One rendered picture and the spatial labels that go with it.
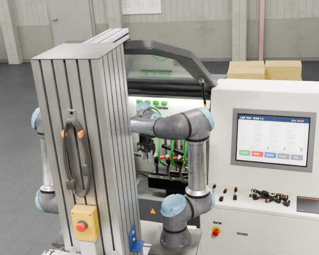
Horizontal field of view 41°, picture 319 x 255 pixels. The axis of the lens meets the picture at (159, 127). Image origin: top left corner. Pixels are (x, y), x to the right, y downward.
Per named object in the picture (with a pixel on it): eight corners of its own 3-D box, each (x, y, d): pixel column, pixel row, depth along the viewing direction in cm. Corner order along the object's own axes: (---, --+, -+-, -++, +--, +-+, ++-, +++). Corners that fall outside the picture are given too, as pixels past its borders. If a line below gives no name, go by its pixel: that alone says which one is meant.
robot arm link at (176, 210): (157, 222, 204) (155, 198, 198) (180, 212, 210) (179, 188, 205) (170, 235, 194) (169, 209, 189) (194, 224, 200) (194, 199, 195)
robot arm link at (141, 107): (140, 107, 223) (132, 103, 230) (142, 126, 227) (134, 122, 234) (153, 103, 227) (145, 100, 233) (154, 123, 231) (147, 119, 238)
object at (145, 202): (101, 214, 275) (97, 192, 269) (104, 210, 279) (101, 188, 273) (193, 227, 255) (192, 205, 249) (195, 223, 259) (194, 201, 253)
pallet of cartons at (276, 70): (302, 85, 748) (304, 60, 731) (305, 101, 673) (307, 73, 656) (228, 84, 782) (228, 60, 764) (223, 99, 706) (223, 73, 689)
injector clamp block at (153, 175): (149, 196, 283) (147, 176, 278) (154, 188, 292) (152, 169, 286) (198, 203, 272) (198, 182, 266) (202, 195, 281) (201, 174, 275)
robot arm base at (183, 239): (188, 252, 197) (187, 235, 193) (156, 249, 200) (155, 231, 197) (193, 232, 210) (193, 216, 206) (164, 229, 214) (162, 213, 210)
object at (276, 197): (248, 202, 243) (248, 194, 241) (250, 192, 252) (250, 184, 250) (289, 207, 235) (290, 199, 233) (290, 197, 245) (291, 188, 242)
